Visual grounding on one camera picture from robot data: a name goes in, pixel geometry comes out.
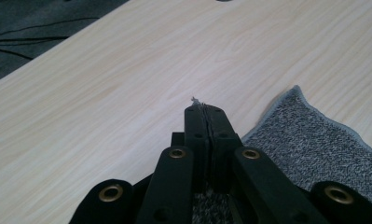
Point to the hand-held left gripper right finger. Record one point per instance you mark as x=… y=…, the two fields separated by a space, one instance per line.
x=221 y=133

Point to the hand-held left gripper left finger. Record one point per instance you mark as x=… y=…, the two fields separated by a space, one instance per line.
x=196 y=137

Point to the grey towel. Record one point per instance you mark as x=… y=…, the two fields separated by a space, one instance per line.
x=314 y=149

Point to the dark round table grommet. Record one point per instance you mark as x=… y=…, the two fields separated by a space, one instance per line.
x=224 y=0

